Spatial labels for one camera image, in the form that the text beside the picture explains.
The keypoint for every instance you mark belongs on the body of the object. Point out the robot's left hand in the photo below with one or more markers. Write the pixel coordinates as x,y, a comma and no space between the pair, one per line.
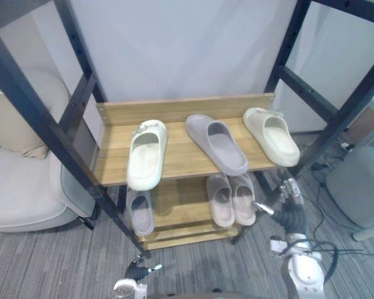
137,269

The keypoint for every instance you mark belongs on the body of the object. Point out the robot's left silver arm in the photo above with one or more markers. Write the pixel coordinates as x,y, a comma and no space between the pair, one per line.
124,288

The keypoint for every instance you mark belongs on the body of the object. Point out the robot's right silver arm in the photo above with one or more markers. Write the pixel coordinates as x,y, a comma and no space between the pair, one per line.
302,268

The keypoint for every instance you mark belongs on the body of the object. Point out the grey closed-toe slipper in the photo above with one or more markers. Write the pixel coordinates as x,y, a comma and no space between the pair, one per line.
141,218
224,152

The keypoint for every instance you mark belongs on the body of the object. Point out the narrow wooden shelf board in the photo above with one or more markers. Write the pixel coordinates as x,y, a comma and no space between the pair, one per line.
180,202

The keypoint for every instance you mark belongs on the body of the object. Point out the robot's dark torso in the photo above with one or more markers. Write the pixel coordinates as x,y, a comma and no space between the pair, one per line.
218,296

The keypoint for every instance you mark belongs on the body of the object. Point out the cream rubber slide slipper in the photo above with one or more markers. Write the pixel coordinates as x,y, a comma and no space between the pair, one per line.
280,149
143,168

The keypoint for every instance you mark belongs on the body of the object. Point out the beige closed-toe slipper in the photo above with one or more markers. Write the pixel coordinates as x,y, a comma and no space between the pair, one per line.
244,208
221,208

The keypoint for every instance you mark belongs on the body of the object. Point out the wide wooden shelf board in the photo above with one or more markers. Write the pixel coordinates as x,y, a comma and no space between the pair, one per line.
180,155

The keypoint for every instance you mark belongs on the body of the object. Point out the cream upholstered armchair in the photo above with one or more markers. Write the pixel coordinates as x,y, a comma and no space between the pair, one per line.
22,187

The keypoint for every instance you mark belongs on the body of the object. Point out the beige cushion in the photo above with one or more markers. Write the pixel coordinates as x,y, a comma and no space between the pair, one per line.
15,127

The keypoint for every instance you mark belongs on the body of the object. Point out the grey upholstered ottoman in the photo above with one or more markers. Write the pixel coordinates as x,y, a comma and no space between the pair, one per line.
358,187

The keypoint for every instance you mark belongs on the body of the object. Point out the white power strip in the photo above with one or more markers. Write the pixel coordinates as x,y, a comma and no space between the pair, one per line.
346,145

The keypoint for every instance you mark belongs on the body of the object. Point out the brown wooden cabinet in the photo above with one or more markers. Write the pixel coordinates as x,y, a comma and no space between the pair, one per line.
371,127

